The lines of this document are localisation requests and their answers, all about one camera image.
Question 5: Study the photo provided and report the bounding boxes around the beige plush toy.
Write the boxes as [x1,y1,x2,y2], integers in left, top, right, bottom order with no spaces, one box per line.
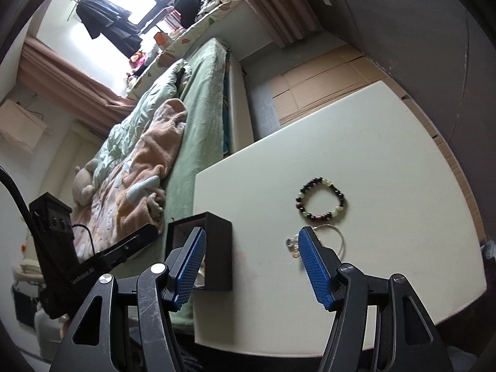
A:
[73,159,100,206]

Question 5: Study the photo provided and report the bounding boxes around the dark bag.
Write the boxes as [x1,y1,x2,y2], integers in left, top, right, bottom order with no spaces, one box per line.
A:
[172,0,206,29]

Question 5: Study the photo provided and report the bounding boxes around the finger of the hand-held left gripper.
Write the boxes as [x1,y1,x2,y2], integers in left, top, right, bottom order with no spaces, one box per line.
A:
[91,223,159,276]

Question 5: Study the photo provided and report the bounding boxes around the row of books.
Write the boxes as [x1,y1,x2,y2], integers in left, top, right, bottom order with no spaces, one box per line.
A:
[163,8,181,29]

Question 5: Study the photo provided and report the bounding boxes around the white square table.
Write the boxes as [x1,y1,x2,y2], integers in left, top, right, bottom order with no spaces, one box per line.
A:
[192,79,488,347]

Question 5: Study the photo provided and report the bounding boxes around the pale green quilt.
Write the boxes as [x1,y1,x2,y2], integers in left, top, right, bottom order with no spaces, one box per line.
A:
[91,59,192,187]

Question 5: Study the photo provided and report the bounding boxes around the pink curtain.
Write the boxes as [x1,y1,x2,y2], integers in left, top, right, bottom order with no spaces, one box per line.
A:
[17,37,138,136]
[223,0,322,47]

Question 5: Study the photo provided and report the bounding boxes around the bed with green sheet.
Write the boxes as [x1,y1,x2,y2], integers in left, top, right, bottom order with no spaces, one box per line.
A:
[70,38,252,326]

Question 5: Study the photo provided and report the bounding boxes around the beige hanging cloth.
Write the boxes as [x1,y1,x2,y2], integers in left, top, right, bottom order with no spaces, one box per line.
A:
[0,99,49,153]

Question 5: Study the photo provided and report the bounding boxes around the flattened cardboard sheets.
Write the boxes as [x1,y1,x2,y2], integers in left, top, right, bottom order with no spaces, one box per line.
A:
[269,44,485,241]

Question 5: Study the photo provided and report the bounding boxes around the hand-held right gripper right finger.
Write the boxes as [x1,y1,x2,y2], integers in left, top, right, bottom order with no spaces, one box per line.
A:
[298,226,454,372]

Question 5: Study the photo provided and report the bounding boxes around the black square box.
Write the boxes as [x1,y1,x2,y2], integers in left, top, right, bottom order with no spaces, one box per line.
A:
[166,212,233,292]

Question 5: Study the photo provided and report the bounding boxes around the grey wardrobe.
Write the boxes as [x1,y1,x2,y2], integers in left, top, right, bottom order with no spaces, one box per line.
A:
[290,0,496,241]

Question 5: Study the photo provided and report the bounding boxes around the grey floor mat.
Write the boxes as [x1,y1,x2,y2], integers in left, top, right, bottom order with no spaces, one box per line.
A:
[246,81,283,140]

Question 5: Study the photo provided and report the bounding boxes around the printed window seat cushion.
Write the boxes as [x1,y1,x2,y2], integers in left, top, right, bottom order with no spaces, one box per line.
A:
[126,0,243,99]

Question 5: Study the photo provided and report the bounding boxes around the pink printed blanket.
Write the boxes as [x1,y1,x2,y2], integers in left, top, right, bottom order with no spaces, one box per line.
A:
[72,98,188,262]

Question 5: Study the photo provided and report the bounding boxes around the dark and pale bead bracelet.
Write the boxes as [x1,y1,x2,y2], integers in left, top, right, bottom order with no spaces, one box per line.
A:
[296,177,347,223]

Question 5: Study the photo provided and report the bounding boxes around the black hanging clothes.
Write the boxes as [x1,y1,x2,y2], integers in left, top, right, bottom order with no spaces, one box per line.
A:
[75,0,142,58]

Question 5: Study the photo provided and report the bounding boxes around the silver bangle with charms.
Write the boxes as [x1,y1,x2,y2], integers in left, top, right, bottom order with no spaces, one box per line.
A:
[286,225,345,258]

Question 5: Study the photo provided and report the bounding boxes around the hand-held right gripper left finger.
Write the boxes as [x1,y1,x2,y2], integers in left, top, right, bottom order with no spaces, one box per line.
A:
[50,227,208,372]

